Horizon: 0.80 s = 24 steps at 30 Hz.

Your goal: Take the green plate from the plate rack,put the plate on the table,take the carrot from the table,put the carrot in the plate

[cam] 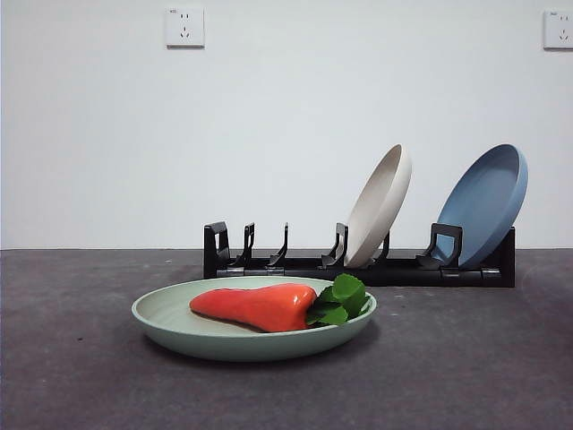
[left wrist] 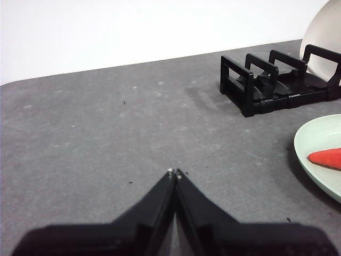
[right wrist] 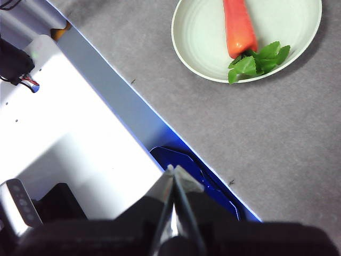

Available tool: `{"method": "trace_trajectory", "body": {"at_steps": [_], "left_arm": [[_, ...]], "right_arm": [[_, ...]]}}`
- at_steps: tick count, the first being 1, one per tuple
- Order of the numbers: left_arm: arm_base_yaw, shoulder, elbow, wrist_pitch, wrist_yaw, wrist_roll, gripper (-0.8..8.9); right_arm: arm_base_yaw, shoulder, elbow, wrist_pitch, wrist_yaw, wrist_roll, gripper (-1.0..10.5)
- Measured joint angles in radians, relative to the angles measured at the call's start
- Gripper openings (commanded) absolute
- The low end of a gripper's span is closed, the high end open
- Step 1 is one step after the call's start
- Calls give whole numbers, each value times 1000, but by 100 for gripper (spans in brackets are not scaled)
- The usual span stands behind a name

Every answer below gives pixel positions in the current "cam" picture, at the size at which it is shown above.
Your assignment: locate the orange carrot with green leaves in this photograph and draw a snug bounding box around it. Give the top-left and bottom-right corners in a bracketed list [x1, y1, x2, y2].
[188, 272, 368, 333]

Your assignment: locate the green plate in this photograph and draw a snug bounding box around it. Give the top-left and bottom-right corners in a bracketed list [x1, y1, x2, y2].
[131, 275, 378, 363]

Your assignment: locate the beige plate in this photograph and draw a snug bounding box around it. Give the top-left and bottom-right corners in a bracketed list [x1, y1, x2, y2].
[343, 142, 413, 269]

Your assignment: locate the black plate rack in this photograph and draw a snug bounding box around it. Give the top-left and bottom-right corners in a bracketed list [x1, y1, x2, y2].
[203, 221, 517, 288]

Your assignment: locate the blue plate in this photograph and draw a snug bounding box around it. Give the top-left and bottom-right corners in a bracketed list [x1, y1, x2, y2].
[434, 142, 529, 269]

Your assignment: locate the white wall socket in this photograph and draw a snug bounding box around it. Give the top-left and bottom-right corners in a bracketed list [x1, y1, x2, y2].
[165, 6, 206, 49]
[543, 9, 573, 51]

